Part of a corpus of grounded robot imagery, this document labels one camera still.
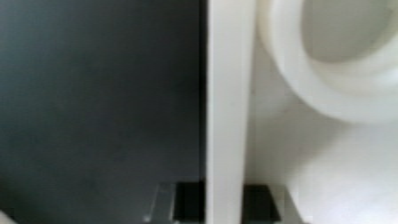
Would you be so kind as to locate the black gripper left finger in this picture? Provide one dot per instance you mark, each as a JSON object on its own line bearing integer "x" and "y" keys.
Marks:
{"x": 177, "y": 204}

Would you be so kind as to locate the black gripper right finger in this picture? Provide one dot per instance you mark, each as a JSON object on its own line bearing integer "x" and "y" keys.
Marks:
{"x": 268, "y": 206}

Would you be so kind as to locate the white square tabletop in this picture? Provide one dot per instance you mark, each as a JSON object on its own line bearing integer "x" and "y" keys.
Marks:
{"x": 302, "y": 109}

